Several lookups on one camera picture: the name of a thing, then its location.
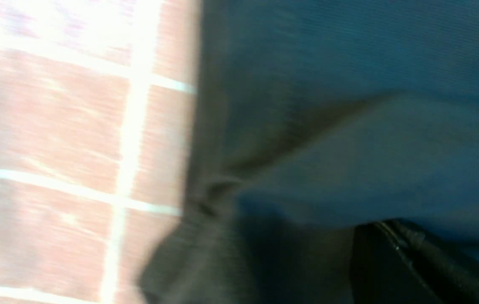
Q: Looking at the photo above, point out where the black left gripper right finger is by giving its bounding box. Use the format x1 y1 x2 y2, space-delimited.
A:
385 220 479 304

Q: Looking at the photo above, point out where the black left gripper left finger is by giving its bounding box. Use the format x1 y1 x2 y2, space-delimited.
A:
349 223 443 304

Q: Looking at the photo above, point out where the gray long sleeve shirt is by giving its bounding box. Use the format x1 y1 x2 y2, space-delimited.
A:
139 0 479 304

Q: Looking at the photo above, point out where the pink checkered tablecloth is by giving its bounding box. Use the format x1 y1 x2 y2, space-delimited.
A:
0 0 200 304

